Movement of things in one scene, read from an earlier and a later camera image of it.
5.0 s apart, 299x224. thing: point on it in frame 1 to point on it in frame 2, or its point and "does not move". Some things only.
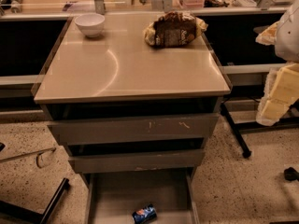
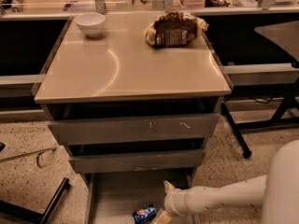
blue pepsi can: [145, 215] does not move
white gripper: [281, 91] to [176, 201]
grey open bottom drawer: [112, 196] does not move
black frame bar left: [11, 208] does not move
